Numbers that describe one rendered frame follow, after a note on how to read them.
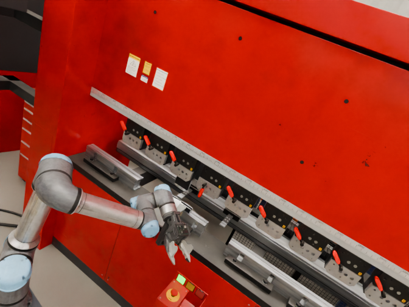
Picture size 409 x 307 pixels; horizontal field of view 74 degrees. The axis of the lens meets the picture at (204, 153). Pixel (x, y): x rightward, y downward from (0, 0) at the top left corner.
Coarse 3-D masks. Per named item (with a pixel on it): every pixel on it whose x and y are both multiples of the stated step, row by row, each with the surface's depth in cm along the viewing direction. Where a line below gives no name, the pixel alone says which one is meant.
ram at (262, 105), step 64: (128, 0) 154; (192, 0) 138; (192, 64) 146; (256, 64) 130; (320, 64) 118; (384, 64) 108; (192, 128) 154; (256, 128) 138; (320, 128) 124; (384, 128) 113; (256, 192) 146; (320, 192) 130; (384, 192) 118; (384, 256) 124
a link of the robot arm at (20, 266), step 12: (0, 264) 101; (12, 264) 103; (24, 264) 104; (0, 276) 98; (12, 276) 100; (24, 276) 102; (0, 288) 98; (12, 288) 99; (24, 288) 104; (0, 300) 101; (12, 300) 103
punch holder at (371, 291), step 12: (372, 276) 133; (384, 276) 126; (372, 288) 129; (384, 288) 127; (396, 288) 125; (408, 288) 122; (372, 300) 130; (384, 300) 128; (396, 300) 125; (408, 300) 123
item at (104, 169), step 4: (84, 160) 196; (88, 160) 195; (88, 164) 195; (92, 164) 193; (96, 164) 194; (100, 164) 196; (96, 168) 192; (100, 168) 192; (104, 168) 193; (100, 172) 191; (104, 172) 190; (108, 172) 191; (108, 176) 188; (112, 176) 189; (116, 176) 190; (112, 180) 188; (116, 180) 191
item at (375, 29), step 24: (240, 0) 125; (264, 0) 121; (288, 0) 116; (312, 0) 112; (336, 0) 109; (312, 24) 114; (336, 24) 111; (360, 24) 107; (384, 24) 104; (408, 24) 100; (360, 48) 114; (384, 48) 105; (408, 48) 102
